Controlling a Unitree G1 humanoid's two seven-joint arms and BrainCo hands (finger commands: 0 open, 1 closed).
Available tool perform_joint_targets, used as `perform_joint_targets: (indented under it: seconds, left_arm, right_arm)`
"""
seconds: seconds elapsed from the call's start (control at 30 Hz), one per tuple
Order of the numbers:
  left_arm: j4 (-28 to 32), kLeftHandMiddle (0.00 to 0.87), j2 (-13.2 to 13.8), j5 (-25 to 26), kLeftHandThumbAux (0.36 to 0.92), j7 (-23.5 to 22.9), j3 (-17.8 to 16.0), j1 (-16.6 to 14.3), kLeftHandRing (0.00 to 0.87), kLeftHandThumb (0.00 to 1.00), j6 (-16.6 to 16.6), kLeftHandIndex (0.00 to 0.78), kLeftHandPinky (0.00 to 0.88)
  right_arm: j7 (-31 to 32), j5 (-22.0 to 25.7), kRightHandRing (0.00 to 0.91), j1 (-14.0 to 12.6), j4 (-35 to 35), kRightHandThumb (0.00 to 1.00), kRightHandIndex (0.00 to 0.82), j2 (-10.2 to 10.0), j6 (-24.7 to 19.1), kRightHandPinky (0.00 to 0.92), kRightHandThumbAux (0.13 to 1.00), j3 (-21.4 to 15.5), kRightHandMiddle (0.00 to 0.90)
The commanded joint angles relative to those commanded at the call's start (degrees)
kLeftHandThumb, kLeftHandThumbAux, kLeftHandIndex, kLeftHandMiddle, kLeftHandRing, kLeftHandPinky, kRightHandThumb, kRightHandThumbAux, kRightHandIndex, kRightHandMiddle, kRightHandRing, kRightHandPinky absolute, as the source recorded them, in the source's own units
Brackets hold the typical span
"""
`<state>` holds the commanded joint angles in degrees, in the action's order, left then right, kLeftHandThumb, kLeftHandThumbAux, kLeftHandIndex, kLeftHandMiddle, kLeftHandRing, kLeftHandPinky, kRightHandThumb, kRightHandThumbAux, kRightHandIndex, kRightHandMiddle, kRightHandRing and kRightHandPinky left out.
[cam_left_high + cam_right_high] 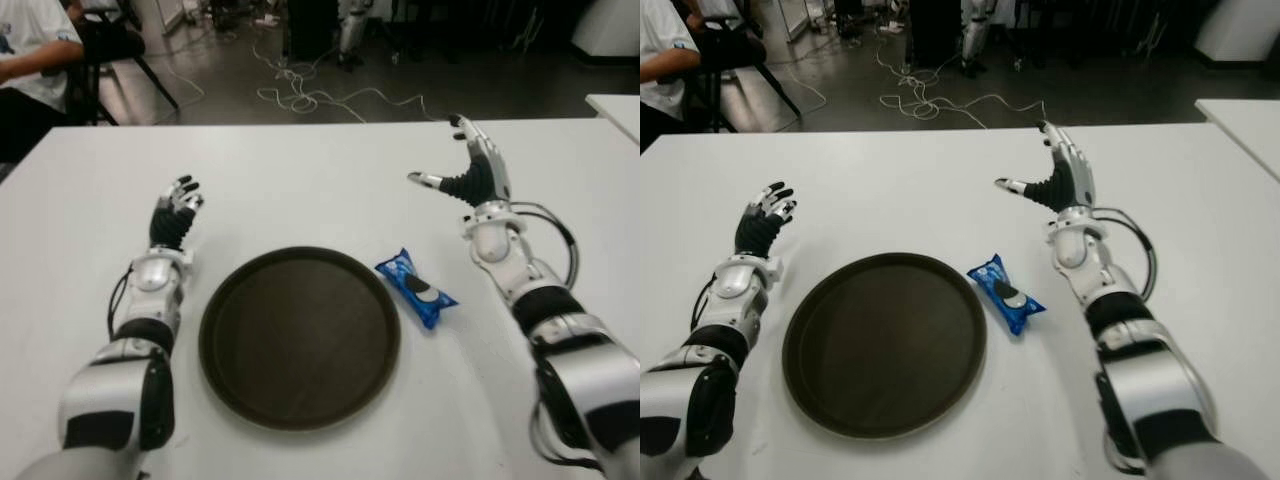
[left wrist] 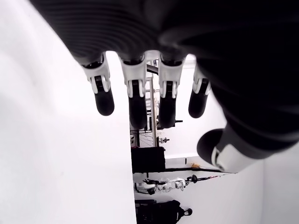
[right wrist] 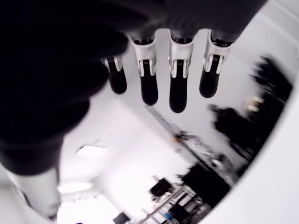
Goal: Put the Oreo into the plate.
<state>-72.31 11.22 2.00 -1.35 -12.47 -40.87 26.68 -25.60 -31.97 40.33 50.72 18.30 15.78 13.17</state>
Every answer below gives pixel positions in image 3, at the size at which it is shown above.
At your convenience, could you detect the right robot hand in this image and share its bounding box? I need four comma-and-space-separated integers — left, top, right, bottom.
0, 0, 268, 220

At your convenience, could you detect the black monitor screen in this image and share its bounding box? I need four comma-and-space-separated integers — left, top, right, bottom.
149, 178, 175, 199

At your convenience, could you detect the dark grey flat panel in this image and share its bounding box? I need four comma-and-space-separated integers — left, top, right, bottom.
113, 211, 128, 224

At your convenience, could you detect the metal shelving rack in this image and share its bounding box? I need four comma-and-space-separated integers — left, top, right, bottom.
142, 184, 211, 224

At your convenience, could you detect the black box cabinet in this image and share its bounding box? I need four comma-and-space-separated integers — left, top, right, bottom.
182, 163, 232, 201

